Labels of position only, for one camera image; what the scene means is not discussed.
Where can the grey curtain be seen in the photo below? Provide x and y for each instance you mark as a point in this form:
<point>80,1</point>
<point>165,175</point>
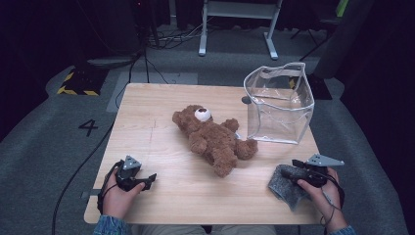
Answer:
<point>342,39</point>

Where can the grey tape strip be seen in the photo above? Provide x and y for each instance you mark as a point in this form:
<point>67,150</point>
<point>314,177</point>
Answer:
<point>88,194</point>

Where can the brown teddy bear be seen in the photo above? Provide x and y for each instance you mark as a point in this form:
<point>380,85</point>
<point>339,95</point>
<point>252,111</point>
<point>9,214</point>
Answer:
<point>212,140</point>

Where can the black tripod stand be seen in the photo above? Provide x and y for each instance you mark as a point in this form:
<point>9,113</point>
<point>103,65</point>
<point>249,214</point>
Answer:
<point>313,36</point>

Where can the black yellow striped stand base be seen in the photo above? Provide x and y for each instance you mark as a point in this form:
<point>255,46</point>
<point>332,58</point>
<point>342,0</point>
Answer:
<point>321,88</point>
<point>81,81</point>

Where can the clear plastic bag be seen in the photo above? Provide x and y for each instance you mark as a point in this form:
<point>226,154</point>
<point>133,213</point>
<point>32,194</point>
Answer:
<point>280,117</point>

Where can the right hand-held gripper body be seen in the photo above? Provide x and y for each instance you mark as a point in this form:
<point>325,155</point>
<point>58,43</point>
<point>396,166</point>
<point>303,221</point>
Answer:
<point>316,174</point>

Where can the white desk frame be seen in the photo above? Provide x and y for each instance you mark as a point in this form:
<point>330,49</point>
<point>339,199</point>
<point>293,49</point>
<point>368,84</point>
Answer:
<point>238,9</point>

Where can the grey fluffy cloth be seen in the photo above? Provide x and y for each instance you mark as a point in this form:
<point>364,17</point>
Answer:
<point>284,191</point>

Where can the green object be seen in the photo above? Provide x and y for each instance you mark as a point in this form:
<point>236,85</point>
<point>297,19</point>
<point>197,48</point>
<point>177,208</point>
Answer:
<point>342,8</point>

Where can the dark round table grommet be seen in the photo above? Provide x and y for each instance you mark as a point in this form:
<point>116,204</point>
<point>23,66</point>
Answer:
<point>245,100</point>

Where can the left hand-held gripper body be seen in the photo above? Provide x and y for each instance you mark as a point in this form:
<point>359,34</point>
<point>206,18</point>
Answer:
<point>128,178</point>

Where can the person's right hand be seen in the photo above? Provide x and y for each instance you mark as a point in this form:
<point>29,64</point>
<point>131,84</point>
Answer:
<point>328,202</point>

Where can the person's left hand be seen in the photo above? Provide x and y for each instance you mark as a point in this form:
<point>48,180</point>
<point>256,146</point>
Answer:
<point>117,202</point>

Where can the grey round stand base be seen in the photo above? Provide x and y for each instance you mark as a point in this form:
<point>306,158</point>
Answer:
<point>111,62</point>

